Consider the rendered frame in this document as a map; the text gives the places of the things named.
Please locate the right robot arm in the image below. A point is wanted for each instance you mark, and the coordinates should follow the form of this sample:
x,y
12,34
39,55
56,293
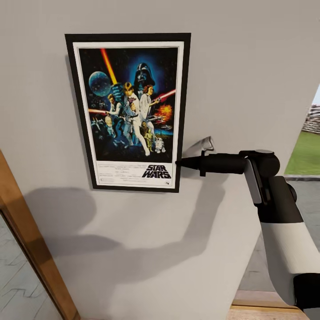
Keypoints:
x,y
292,257

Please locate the poster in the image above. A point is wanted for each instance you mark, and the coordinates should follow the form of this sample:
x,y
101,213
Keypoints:
x,y
131,94

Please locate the fixed window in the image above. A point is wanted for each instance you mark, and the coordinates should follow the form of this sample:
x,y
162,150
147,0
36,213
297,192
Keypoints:
x,y
256,291

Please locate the door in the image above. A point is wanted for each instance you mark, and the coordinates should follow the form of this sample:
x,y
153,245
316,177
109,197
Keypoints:
x,y
31,287

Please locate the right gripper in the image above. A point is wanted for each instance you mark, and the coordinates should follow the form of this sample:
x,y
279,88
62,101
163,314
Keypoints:
x,y
216,163

